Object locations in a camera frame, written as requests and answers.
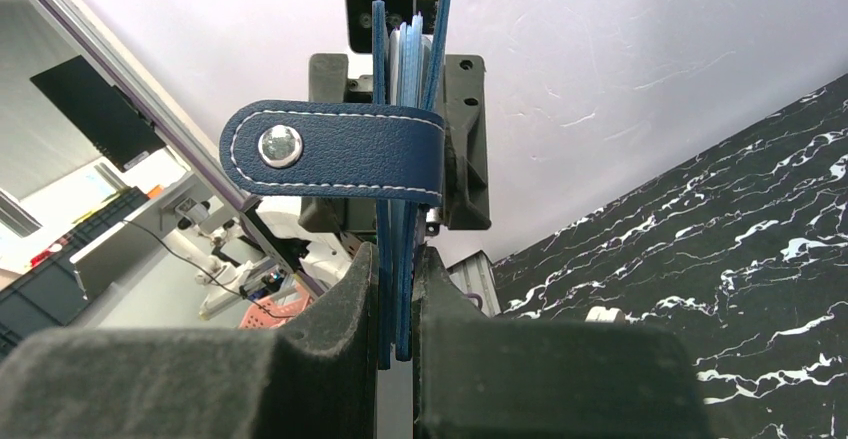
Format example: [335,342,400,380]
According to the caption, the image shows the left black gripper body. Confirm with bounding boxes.
[299,53,491,234]

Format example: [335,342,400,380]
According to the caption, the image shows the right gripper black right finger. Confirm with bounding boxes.
[411,247,709,438]

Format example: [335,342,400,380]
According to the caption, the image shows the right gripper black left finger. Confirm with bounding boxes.
[1,244,378,438]

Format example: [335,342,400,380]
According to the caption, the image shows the blue leather card holder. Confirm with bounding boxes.
[218,0,451,368]

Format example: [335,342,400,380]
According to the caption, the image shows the white eraser block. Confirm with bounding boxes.
[585,306,626,323]

